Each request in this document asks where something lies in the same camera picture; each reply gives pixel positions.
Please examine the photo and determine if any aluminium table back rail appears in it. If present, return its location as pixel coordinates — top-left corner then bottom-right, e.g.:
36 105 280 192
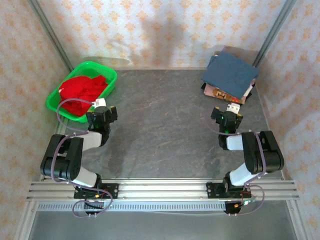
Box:
116 66 209 71

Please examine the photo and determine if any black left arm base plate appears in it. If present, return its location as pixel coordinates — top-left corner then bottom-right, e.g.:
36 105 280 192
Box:
73 183 120 200

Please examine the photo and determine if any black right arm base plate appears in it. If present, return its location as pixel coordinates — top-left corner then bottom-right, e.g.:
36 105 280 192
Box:
206 181 252 200

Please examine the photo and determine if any pink patterned folded t-shirt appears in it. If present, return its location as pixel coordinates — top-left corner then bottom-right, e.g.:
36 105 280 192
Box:
203 83 247 105

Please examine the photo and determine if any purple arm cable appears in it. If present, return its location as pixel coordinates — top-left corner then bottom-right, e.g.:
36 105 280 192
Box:
51 98 113 218
206 123 266 216

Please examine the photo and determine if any blue folded t-shirt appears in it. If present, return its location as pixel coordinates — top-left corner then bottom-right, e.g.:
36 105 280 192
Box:
201 51 261 100

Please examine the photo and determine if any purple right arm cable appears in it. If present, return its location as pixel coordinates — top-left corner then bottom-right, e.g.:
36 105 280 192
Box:
206 123 266 216

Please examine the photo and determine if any red t-shirt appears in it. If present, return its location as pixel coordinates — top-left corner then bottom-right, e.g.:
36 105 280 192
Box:
58 74 110 118

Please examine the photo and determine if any aluminium lower frame post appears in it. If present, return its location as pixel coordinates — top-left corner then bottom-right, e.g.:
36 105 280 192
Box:
287 199 307 240
14 199 38 240

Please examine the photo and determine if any white folded t-shirt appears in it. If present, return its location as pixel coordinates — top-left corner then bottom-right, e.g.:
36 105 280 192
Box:
243 79 257 98

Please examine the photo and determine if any aluminium frame post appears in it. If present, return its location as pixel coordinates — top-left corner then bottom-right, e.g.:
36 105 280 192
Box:
287 199 307 240
27 0 75 72
252 0 297 67
14 199 38 240

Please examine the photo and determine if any aluminium mounting rail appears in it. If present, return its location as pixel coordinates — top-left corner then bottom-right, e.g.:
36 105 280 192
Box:
26 178 300 201

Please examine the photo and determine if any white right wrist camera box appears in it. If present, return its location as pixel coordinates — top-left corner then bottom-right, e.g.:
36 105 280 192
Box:
226 102 241 113

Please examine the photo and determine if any grey slotted cable duct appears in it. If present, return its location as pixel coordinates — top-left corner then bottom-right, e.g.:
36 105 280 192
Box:
36 201 227 212

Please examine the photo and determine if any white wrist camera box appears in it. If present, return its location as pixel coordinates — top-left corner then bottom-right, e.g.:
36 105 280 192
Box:
90 98 108 110
226 102 241 113

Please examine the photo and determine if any green plastic basket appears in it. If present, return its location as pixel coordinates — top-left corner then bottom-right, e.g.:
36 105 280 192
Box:
45 61 118 123

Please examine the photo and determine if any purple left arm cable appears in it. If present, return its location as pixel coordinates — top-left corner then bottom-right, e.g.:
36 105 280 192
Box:
51 98 113 218

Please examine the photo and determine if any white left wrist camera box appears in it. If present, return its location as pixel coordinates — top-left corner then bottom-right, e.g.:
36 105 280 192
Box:
90 98 108 110

